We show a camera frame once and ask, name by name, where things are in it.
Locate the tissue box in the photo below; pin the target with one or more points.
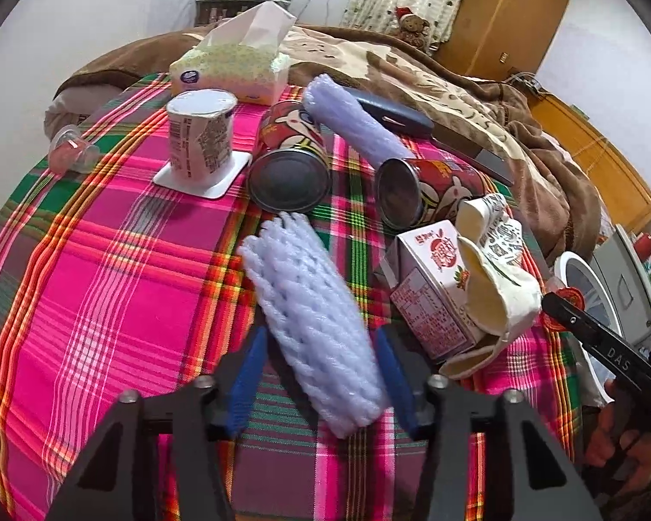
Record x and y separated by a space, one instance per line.
233 73

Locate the juice carton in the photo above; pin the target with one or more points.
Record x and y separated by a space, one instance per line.
428 298

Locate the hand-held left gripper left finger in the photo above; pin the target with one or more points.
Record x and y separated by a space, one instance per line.
247 374

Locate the pink plaid tablecloth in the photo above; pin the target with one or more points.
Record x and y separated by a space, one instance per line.
114 282

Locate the clear plastic cup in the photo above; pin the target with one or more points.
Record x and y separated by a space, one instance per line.
70 149

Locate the brown blanket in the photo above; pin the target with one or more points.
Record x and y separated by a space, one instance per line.
466 103

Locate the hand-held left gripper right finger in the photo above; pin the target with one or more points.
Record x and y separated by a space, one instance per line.
396 380

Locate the white foam fruit net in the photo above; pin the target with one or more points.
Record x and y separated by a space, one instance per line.
314 325
347 119

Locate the beige mattress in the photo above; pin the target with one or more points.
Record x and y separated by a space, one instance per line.
68 108

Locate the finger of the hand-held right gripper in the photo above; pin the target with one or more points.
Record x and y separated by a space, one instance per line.
602 339

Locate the wooden headboard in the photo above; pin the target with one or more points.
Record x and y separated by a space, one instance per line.
602 163

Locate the wooden wardrobe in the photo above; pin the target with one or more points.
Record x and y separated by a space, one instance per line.
510 16

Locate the teddy bear with red hat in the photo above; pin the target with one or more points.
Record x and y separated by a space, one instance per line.
412 27

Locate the grey cabinet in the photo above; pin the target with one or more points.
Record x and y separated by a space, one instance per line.
629 282

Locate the person's right hand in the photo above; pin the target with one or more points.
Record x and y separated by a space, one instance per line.
602 434

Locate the crumpled white paper cup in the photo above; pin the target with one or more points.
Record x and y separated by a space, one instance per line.
493 293

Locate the white yogurt cup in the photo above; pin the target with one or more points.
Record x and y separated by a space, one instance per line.
200 135

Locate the red drink can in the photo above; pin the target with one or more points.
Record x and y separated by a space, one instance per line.
287 173
439 184

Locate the white trash bin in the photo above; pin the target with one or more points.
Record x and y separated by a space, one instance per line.
591 282

